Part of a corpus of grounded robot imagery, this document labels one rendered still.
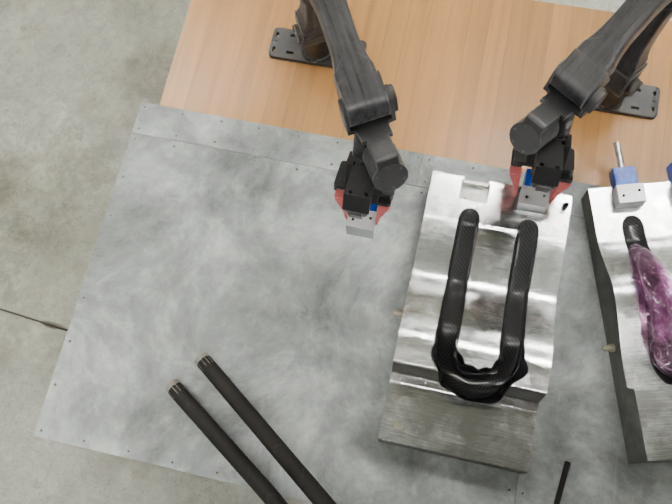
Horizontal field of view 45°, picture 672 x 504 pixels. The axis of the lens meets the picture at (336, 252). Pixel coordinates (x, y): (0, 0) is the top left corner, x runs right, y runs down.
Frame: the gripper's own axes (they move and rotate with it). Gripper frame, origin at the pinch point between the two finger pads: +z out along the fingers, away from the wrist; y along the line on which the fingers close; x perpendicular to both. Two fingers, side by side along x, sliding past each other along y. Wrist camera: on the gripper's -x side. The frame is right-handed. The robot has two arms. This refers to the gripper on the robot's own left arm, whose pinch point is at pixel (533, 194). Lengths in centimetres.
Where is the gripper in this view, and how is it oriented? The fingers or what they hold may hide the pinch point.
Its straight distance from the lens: 150.9
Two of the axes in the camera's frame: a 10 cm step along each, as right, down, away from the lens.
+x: 2.2, -6.7, 7.1
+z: -0.5, 7.1, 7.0
